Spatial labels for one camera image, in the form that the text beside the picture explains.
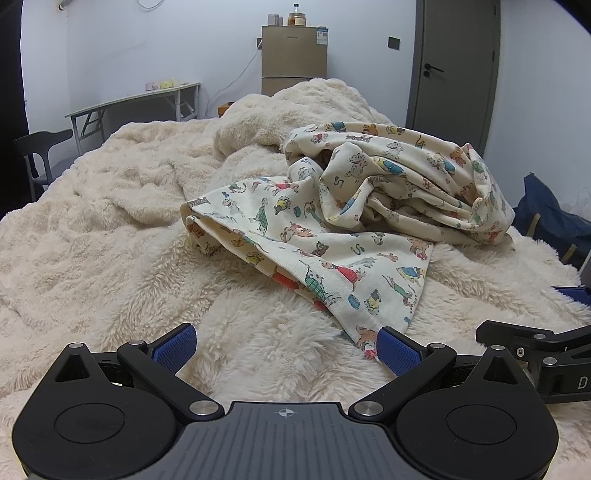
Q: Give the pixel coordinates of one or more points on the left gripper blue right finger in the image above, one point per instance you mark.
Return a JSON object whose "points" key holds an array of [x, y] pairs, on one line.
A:
{"points": [[416, 368]]}

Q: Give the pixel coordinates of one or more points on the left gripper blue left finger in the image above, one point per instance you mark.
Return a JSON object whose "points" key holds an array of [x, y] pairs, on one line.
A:
{"points": [[155, 366]]}

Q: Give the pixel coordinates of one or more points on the cartoon print cream garment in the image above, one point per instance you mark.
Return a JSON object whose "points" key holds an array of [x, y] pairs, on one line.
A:
{"points": [[352, 224]]}

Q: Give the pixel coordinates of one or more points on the grey folding table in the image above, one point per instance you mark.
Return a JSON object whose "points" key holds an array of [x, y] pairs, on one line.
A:
{"points": [[183, 100]]}

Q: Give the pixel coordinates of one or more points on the cream fluffy blanket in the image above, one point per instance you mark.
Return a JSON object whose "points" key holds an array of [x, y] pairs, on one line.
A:
{"points": [[103, 258]]}

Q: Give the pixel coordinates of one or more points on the dark blue bag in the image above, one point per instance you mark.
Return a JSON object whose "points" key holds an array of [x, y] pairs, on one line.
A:
{"points": [[538, 215]]}

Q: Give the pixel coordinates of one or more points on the dark plastic chair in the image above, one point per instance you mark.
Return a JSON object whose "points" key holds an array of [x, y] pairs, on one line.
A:
{"points": [[40, 144]]}

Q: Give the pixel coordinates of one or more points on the orange box on floor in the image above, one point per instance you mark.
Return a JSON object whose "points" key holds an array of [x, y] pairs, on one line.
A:
{"points": [[223, 108]]}

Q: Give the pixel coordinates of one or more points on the grey door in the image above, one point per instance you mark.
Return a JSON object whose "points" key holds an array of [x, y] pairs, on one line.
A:
{"points": [[455, 70]]}

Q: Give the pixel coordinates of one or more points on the jar on refrigerator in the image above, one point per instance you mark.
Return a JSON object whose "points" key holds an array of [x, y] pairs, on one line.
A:
{"points": [[296, 17]]}

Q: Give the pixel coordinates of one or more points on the black wall switch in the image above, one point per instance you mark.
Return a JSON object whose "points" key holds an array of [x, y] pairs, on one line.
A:
{"points": [[394, 43]]}

